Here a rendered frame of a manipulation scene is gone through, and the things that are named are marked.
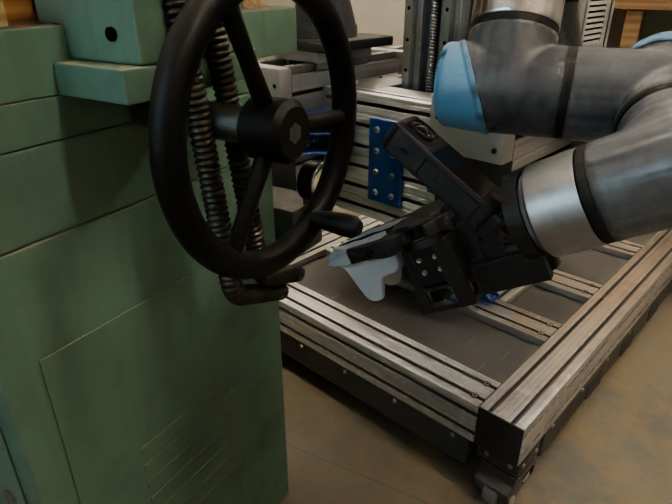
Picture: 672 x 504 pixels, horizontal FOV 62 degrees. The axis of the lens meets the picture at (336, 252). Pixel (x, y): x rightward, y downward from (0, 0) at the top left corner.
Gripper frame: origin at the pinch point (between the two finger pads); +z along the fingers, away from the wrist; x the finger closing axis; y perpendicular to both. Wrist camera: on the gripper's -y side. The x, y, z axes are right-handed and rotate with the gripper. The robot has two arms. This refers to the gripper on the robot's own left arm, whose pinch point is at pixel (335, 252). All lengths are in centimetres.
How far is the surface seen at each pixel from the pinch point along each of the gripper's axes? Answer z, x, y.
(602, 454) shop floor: 9, 64, 75
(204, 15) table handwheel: -6.8, -10.3, -21.7
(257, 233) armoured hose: 10.1, 1.3, -4.6
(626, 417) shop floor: 7, 80, 76
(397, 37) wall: 133, 321, -62
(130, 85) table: 4.0, -10.3, -21.3
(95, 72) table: 6.7, -10.8, -23.8
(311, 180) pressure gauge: 16.2, 21.9, -6.9
